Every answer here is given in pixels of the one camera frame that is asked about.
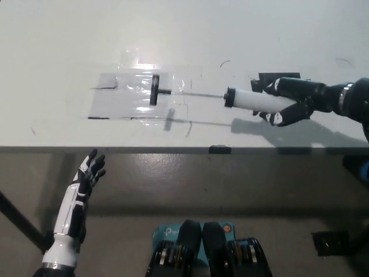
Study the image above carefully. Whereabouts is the small black tape strip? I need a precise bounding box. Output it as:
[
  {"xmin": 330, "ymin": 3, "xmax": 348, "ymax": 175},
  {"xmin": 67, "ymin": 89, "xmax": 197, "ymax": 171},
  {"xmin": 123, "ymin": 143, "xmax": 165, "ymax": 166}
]
[{"xmin": 208, "ymin": 144, "xmax": 232, "ymax": 154}]

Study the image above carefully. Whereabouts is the black floor tape square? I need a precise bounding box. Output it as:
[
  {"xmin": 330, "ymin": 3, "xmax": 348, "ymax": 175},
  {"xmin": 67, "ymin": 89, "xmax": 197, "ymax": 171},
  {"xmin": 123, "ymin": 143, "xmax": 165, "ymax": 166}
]
[{"xmin": 311, "ymin": 230, "xmax": 351, "ymax": 257}]

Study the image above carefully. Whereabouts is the white air pump black handle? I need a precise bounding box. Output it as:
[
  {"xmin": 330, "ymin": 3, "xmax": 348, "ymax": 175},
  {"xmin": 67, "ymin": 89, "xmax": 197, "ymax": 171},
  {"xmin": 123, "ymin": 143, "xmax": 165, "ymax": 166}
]
[{"xmin": 149, "ymin": 74, "xmax": 299, "ymax": 114}]

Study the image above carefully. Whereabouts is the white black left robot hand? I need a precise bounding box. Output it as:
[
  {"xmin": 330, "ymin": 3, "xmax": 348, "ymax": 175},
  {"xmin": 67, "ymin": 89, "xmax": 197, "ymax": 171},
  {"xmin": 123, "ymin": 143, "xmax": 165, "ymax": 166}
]
[{"xmin": 42, "ymin": 149, "xmax": 107, "ymax": 268}]

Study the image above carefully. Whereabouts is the black diagonal pole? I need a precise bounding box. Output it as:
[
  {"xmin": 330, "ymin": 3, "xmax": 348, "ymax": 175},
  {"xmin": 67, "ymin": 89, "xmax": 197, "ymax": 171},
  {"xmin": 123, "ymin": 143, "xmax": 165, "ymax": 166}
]
[{"xmin": 0, "ymin": 189, "xmax": 50, "ymax": 252}]

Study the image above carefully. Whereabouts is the black and blue object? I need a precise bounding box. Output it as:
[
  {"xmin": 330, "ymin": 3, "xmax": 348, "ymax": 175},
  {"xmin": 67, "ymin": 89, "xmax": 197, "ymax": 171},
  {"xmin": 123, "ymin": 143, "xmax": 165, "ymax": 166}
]
[{"xmin": 342, "ymin": 155, "xmax": 369, "ymax": 186}]

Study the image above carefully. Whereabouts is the teal TP-Link box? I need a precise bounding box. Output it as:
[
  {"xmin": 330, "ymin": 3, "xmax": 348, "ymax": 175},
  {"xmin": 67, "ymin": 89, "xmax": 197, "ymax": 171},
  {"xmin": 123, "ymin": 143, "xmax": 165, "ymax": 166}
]
[{"xmin": 151, "ymin": 222, "xmax": 236, "ymax": 264}]

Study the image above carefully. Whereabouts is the black tape patch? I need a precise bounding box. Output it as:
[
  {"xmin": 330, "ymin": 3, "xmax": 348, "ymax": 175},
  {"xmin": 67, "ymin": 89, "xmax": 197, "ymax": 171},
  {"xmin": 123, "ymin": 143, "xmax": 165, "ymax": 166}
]
[{"xmin": 250, "ymin": 72, "xmax": 311, "ymax": 93}]

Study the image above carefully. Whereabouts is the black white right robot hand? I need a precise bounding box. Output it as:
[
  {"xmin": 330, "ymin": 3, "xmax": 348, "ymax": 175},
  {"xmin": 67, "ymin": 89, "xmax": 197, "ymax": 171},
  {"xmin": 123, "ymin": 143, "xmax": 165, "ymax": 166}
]
[{"xmin": 252, "ymin": 76, "xmax": 344, "ymax": 128}]

